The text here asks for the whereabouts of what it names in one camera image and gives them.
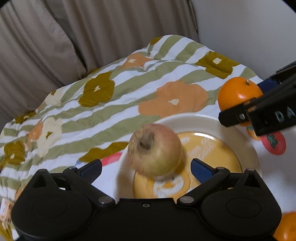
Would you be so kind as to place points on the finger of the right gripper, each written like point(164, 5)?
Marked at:
point(267, 85)
point(242, 113)

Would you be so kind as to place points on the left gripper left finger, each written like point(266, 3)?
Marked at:
point(81, 180)

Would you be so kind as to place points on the yellowish red apple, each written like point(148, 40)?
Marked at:
point(154, 150)

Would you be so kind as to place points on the large orange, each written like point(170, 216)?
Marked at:
point(287, 227)
point(236, 91)

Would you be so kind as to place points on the floral striped quilt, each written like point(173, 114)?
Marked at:
point(169, 66)

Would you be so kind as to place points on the beige curtains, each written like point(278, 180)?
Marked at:
point(49, 44)

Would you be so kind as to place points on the cream duck bowl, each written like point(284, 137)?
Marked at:
point(202, 137)

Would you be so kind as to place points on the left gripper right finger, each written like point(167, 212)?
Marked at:
point(211, 180)

